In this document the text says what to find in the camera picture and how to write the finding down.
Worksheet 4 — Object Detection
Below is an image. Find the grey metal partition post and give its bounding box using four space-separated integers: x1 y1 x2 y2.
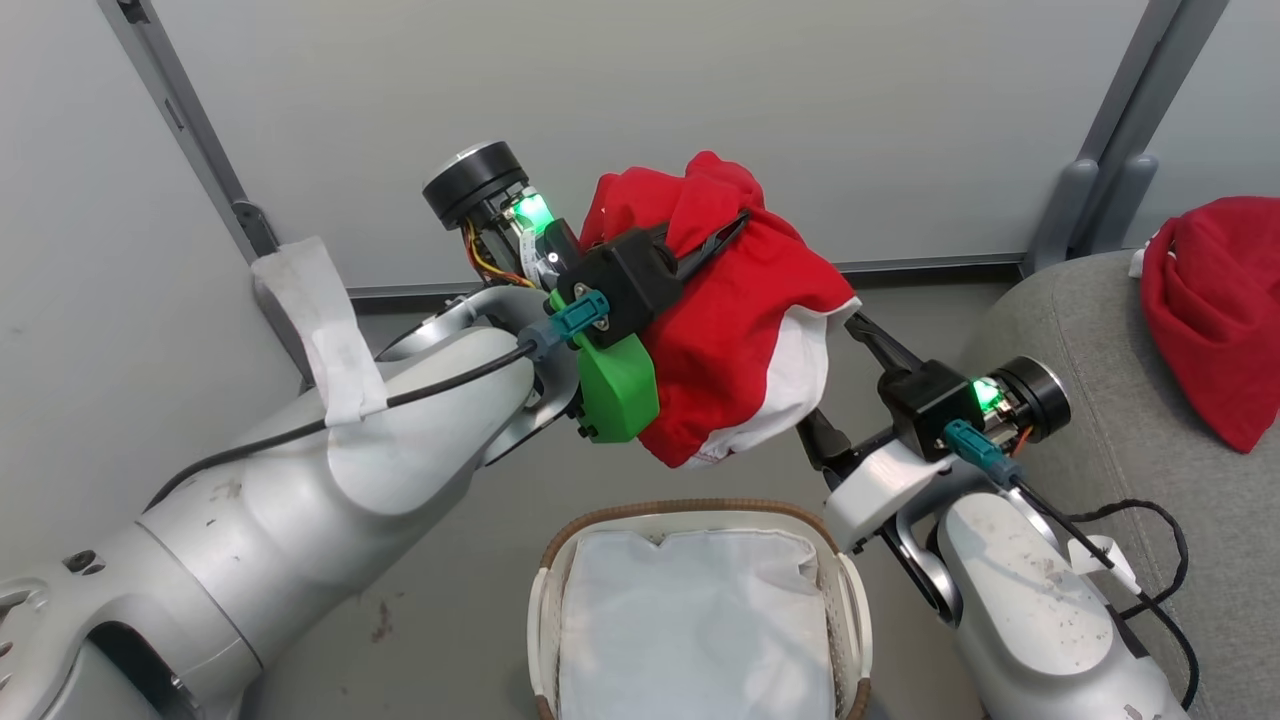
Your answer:
97 0 283 263
1075 0 1188 166
1125 0 1233 166

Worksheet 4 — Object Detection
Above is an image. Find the white fabric basket liner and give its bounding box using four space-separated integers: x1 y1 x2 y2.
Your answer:
558 527 839 720

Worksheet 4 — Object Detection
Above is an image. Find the grey fabric sofa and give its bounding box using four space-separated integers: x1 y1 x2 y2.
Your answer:
955 250 1280 720

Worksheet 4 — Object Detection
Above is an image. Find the grey metal partition floor rail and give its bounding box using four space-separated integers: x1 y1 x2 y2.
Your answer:
345 253 1026 301

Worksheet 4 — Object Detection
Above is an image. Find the plain red garment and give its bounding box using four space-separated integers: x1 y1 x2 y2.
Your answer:
1130 195 1280 456

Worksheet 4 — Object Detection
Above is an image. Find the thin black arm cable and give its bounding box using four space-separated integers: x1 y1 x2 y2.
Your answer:
1010 478 1201 713
145 340 547 511

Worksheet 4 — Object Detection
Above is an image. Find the wicker rimmed white laundry basket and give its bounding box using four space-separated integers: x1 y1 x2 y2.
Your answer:
527 498 874 720

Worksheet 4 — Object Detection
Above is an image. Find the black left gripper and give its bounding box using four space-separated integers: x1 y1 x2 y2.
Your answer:
423 140 752 348

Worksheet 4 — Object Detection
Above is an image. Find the grey rounded partition foot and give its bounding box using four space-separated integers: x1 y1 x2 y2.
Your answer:
1095 152 1161 256

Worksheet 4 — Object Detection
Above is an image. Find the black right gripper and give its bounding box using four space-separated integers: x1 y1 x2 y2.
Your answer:
796 310 1073 477

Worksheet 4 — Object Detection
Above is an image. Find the red garment with white lining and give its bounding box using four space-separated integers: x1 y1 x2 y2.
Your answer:
578 150 861 471

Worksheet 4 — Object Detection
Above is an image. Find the small white tape patch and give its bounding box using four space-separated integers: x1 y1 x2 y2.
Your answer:
1065 535 1141 593

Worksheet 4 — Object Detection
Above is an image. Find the large white fabric tape strip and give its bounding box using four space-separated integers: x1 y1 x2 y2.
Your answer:
250 235 391 429

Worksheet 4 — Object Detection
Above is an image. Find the grey table leg with caster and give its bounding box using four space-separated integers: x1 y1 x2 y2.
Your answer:
1022 155 1103 279

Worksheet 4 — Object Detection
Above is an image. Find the teal cable connector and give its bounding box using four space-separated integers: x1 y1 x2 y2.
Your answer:
945 420 1022 491
545 290 612 347

